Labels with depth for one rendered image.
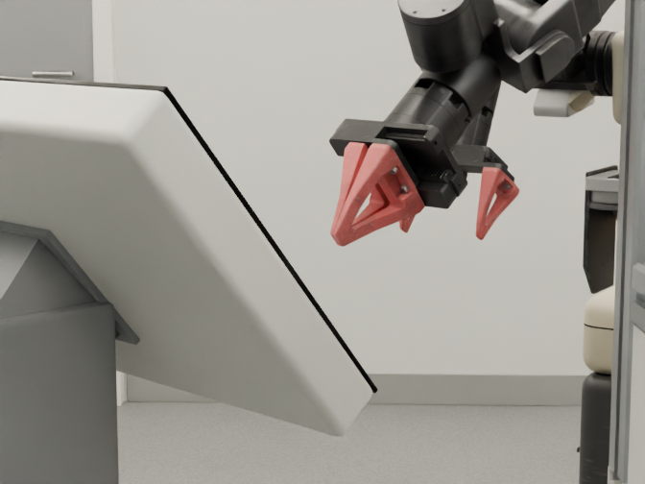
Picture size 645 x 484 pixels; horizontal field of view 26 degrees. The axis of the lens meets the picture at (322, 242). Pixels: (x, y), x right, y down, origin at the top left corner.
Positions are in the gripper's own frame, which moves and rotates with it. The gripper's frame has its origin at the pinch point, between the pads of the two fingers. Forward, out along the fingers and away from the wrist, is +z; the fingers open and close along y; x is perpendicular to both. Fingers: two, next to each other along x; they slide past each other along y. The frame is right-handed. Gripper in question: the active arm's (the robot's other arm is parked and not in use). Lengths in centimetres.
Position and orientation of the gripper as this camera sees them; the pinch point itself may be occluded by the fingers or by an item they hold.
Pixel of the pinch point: (342, 232)
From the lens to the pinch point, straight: 107.7
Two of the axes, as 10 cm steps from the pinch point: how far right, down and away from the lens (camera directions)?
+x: 4.5, 6.9, 5.6
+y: 7.0, 1.2, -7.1
